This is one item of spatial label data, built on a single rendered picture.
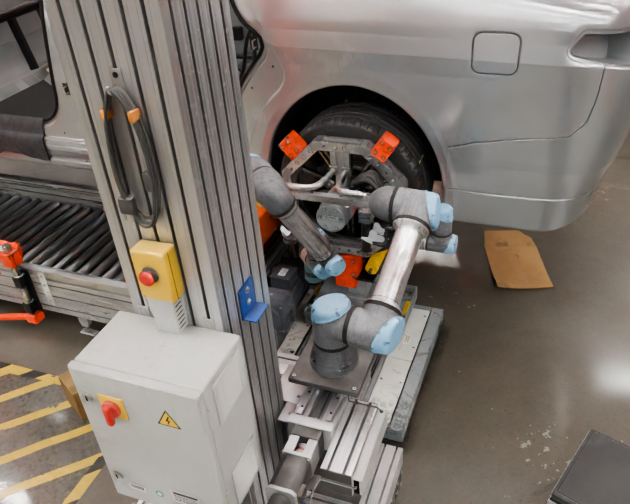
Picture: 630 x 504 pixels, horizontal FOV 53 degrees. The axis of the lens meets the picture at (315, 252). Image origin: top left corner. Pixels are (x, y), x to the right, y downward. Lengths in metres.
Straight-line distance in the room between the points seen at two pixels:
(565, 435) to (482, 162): 1.20
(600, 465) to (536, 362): 0.90
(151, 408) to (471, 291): 2.43
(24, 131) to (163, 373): 2.52
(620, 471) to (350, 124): 1.60
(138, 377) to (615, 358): 2.44
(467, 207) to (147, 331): 1.59
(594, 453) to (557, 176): 1.02
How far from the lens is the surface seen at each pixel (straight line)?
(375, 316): 1.80
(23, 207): 4.51
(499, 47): 2.46
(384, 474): 2.46
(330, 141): 2.62
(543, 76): 2.48
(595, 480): 2.42
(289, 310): 2.96
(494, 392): 3.07
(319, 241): 2.15
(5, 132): 3.88
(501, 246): 3.98
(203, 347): 1.49
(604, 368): 3.30
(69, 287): 3.48
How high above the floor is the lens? 2.21
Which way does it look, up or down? 34 degrees down
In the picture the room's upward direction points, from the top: 5 degrees counter-clockwise
